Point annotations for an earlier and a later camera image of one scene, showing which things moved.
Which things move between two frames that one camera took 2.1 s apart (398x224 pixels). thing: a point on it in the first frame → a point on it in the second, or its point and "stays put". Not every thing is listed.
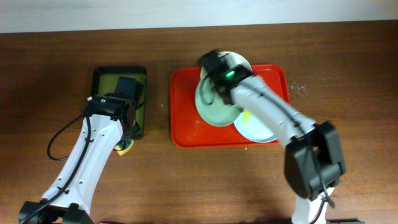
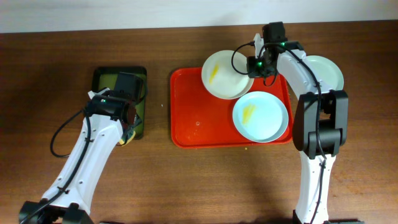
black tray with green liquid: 104,81 stays put
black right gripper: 231,76 → 252,70
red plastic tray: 189,129 stays put
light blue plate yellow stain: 255,126 stays put
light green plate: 212,109 → 329,72
